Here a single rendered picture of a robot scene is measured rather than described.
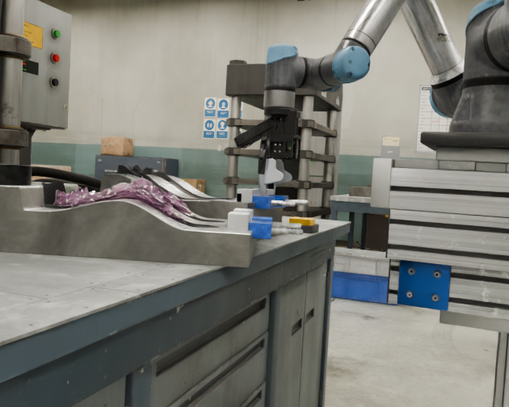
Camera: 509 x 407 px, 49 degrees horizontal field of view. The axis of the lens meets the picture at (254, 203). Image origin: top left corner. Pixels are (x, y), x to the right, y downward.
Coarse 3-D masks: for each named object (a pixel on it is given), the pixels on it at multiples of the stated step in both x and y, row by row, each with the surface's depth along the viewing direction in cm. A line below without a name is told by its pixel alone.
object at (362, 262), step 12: (336, 252) 479; (348, 252) 476; (360, 252) 473; (372, 252) 470; (384, 252) 467; (336, 264) 442; (348, 264) 439; (360, 264) 473; (372, 264) 433; (384, 264) 467
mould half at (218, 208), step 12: (108, 180) 131; (120, 180) 130; (156, 180) 139; (180, 180) 152; (180, 192) 140; (192, 192) 146; (192, 204) 124; (204, 204) 123; (216, 204) 122; (228, 204) 121; (240, 204) 120; (252, 204) 122; (204, 216) 123; (216, 216) 122; (276, 216) 139
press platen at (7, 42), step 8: (0, 40) 148; (8, 40) 149; (16, 40) 150; (24, 40) 152; (0, 48) 148; (8, 48) 149; (16, 48) 150; (24, 48) 152; (0, 56) 151; (8, 56) 151; (16, 56) 152; (24, 56) 153
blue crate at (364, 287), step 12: (336, 276) 441; (348, 276) 439; (360, 276) 435; (372, 276) 433; (384, 276) 429; (336, 288) 443; (348, 288) 440; (360, 288) 436; (372, 288) 433; (384, 288) 431; (360, 300) 437; (372, 300) 434; (384, 300) 431
